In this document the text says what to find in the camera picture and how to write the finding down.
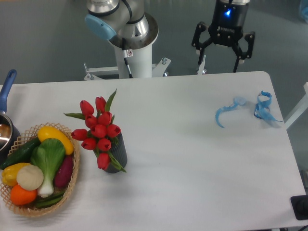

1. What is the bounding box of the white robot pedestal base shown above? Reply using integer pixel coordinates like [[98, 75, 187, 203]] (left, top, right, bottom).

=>
[[84, 43, 171, 81]]

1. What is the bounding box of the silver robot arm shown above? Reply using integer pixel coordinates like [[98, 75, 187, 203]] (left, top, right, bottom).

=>
[[85, 0, 255, 72]]

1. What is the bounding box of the dark green cucumber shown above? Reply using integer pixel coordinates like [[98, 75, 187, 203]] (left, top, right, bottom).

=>
[[0, 137, 41, 170]]

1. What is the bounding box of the white frame at right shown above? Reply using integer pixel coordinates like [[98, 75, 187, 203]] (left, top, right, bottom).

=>
[[284, 82, 308, 129]]

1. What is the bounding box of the blue plastic strip with cap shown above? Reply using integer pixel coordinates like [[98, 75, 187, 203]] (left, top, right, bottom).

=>
[[215, 96, 246, 128]]

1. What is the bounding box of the orange fruit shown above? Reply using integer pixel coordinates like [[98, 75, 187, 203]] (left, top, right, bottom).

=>
[[10, 184, 37, 205]]

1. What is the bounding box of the blue twisted ribbon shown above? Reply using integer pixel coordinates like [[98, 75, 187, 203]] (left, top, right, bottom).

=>
[[254, 91, 283, 124]]

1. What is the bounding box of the purple sweet potato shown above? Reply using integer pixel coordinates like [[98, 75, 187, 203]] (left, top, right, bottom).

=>
[[54, 155, 73, 188]]

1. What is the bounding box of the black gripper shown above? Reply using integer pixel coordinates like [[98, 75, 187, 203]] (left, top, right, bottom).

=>
[[191, 0, 256, 73]]

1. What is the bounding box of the black device at table edge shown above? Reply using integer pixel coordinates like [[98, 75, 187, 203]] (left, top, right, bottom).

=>
[[290, 195, 308, 220]]

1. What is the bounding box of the green bok choy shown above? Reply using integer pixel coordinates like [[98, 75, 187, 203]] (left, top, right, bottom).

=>
[[30, 138, 65, 198]]

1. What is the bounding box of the woven wicker basket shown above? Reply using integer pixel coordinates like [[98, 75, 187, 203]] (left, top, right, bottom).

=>
[[0, 122, 80, 218]]

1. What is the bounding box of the cream white onion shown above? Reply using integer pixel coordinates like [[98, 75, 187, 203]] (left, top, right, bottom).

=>
[[16, 165, 44, 191]]

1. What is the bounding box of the blue handled saucepan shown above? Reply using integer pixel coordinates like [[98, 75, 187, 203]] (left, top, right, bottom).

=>
[[0, 69, 20, 164]]

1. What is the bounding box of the red tulip bouquet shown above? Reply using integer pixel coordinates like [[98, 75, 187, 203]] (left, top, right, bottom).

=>
[[65, 91, 122, 171]]

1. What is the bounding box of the yellow bell pepper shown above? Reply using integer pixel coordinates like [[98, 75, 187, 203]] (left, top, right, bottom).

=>
[[1, 163, 30, 187]]

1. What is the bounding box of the dark grey ribbed vase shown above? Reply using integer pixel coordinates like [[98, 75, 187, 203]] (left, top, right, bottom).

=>
[[104, 133, 128, 173]]

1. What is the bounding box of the green cucumber under vegetables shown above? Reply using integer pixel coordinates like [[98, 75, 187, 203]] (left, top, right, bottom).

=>
[[35, 191, 64, 209]]

